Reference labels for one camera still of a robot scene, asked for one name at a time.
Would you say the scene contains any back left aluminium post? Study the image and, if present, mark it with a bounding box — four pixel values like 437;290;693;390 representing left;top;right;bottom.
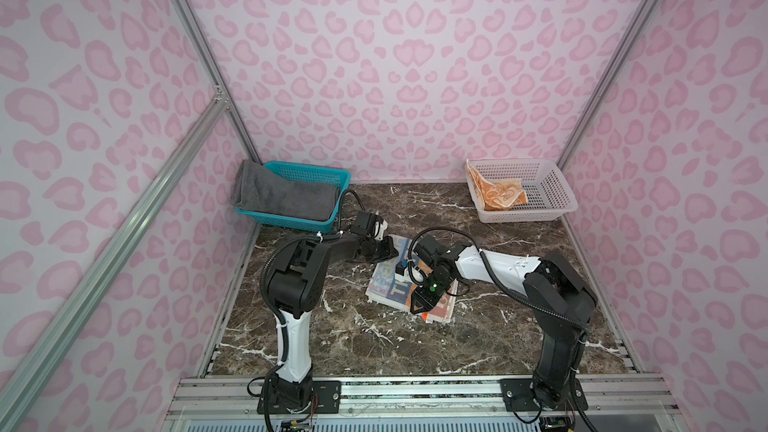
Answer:
170;0;261;163

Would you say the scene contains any left aluminium frame strut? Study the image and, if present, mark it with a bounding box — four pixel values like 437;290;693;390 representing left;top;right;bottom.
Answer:
1;98;229;431

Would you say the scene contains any back right aluminium post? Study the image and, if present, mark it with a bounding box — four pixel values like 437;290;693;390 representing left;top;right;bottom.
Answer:
557;0;663;171

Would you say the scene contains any white plastic basket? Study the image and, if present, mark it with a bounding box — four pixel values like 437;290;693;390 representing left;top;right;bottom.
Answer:
465;158;579;223

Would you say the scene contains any aluminium post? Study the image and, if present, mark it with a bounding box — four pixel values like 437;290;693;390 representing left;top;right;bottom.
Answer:
557;0;663;171
170;0;261;163

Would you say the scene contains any orange patterned towel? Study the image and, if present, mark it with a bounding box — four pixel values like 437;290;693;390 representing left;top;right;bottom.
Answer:
465;162;528;212

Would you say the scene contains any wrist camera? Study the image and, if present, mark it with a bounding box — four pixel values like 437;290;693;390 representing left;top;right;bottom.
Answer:
371;217;388;241
395;259;423;283

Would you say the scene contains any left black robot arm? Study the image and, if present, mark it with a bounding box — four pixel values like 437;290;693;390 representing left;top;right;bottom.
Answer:
260;212;398;409

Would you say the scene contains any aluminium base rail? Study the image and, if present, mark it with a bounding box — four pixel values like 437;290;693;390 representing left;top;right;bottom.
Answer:
161;374;687;431

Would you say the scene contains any teal plastic basket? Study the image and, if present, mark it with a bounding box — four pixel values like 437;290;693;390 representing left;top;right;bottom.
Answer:
231;160;351;233

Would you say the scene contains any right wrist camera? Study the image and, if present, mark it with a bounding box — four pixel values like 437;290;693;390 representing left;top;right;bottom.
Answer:
395;259;423;283

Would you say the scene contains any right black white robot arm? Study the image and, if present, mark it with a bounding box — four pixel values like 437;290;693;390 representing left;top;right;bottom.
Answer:
403;235;597;409

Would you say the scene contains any grey terry towel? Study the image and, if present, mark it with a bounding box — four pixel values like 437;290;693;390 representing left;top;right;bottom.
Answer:
231;160;341;221

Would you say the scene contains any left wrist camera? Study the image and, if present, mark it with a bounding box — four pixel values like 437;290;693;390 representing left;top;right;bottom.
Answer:
371;217;388;241

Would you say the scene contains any right black corrugated cable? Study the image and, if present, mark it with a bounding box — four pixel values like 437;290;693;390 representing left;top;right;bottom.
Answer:
406;226;592;331

